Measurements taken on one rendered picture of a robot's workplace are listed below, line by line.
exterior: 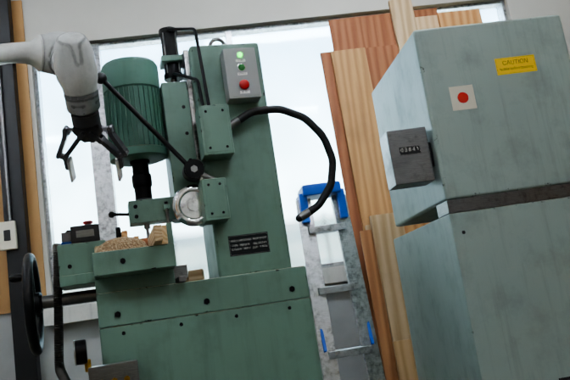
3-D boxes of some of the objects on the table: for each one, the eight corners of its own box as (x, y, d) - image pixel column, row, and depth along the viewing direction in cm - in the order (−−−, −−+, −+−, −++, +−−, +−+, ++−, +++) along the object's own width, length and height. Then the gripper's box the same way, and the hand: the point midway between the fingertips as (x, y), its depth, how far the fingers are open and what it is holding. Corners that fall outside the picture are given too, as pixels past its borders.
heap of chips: (95, 256, 192) (93, 243, 193) (148, 249, 196) (146, 236, 196) (94, 253, 183) (92, 238, 184) (149, 246, 187) (148, 231, 188)
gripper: (34, 117, 192) (50, 187, 202) (126, 114, 191) (137, 184, 201) (43, 106, 199) (58, 174, 209) (132, 103, 198) (142, 171, 208)
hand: (96, 176), depth 205 cm, fingers open, 13 cm apart
